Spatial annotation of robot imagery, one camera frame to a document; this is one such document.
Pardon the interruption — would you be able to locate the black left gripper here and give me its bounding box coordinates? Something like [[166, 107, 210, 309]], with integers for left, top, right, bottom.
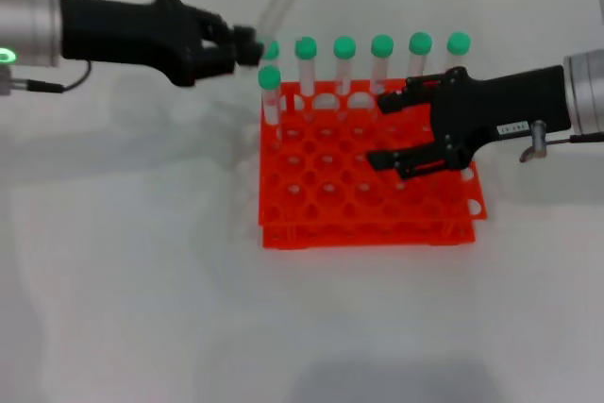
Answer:
[[59, 0, 265, 88]]

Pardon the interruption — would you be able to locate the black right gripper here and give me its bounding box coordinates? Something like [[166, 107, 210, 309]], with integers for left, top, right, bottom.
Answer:
[[366, 65, 575, 181]]

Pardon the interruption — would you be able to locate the orange plastic test tube rack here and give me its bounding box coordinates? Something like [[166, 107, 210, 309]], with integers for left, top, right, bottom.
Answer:
[[258, 79, 489, 251]]

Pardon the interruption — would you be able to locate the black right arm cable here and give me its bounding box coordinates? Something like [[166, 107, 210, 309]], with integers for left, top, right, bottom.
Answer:
[[518, 120, 604, 163]]

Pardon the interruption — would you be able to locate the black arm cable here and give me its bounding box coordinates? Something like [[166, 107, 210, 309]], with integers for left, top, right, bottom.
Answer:
[[0, 59, 93, 95], [518, 120, 604, 163]]

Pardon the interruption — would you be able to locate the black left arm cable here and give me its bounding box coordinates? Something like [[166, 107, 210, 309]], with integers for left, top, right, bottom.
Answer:
[[0, 59, 93, 95]]

